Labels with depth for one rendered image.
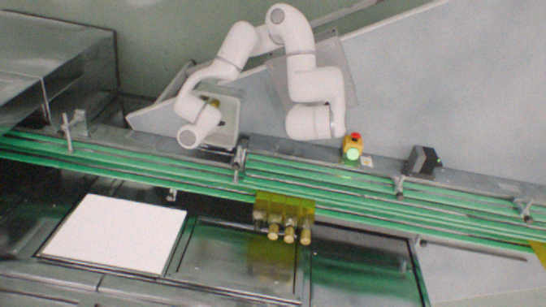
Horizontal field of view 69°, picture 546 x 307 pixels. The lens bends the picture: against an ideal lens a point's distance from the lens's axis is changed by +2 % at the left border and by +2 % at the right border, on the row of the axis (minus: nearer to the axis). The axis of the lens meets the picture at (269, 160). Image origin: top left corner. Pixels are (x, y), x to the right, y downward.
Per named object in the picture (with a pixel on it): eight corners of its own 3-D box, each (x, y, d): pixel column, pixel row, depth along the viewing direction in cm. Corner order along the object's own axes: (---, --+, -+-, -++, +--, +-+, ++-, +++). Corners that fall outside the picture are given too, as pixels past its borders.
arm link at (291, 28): (315, 60, 118) (313, 11, 118) (314, 49, 105) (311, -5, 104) (270, 64, 120) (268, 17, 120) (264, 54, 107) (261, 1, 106)
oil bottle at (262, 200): (257, 187, 160) (250, 222, 143) (259, 176, 157) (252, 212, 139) (271, 189, 160) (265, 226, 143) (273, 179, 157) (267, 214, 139)
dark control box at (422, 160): (406, 159, 160) (410, 171, 153) (413, 143, 156) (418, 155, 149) (426, 163, 160) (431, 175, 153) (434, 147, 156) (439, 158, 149)
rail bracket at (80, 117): (87, 128, 165) (57, 158, 146) (81, 92, 155) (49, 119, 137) (98, 131, 165) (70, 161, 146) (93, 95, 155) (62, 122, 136)
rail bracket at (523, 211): (507, 199, 151) (522, 223, 140) (517, 184, 147) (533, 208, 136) (517, 201, 151) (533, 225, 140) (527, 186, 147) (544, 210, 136)
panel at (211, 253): (87, 196, 159) (36, 261, 132) (86, 190, 158) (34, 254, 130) (304, 235, 159) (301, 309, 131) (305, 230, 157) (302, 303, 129)
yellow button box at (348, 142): (340, 148, 160) (341, 157, 154) (345, 132, 156) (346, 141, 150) (357, 150, 160) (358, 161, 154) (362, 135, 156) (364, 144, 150)
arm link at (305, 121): (288, 95, 121) (280, 117, 108) (331, 91, 118) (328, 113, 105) (292, 123, 126) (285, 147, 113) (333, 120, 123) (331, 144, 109)
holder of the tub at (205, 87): (198, 140, 166) (193, 150, 160) (201, 81, 151) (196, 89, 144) (237, 148, 166) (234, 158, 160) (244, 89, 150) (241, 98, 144)
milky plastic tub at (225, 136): (197, 131, 163) (192, 141, 156) (200, 81, 150) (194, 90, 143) (239, 138, 163) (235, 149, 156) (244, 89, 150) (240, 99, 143)
